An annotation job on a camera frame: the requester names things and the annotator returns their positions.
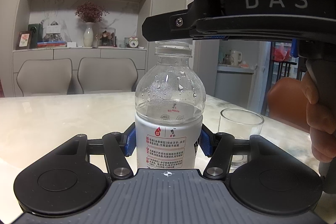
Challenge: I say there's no white vase with red flowers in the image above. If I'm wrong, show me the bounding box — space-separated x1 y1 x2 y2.
75 1 109 47

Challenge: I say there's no dark green box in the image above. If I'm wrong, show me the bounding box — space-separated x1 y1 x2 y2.
28 23 43 49

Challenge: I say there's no orange leather chair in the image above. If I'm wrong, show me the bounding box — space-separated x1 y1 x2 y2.
266 77 310 133

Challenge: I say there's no clear plastic water bottle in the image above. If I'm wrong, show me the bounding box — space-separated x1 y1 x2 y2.
135 39 206 169

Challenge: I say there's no framed flower picture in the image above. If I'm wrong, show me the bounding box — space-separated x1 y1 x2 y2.
16 31 32 50

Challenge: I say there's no clear drinking glass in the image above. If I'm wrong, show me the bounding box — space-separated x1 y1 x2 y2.
218 107 265 172

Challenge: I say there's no stack of colourful books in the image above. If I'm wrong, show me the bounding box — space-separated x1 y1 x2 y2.
37 41 67 48

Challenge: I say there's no right grey dining chair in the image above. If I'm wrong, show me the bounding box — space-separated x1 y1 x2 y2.
77 57 138 94

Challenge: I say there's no grey dining chair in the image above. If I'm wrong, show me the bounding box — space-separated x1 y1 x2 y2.
77 57 138 94
17 59 72 97

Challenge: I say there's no person's right hand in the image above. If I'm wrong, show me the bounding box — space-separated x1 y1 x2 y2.
301 72 335 162

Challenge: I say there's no left grey dining chair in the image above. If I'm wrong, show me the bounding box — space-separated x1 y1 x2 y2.
17 59 72 97

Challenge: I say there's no glass box with flowers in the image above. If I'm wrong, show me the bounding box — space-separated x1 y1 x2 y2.
98 27 116 47

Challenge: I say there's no small alarm clock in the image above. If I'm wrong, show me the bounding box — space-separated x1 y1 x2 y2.
128 36 139 48

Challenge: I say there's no white electric kettle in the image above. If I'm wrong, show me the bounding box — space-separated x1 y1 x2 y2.
230 50 242 67

